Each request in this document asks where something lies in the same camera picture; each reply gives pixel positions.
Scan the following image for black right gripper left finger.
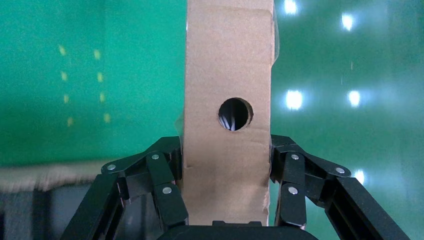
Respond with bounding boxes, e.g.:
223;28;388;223
59;135;190;240

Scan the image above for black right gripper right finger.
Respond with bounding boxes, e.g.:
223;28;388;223
269;134;412;240

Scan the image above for small cardboard box with hole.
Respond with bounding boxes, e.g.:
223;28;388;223
174;0;281;228

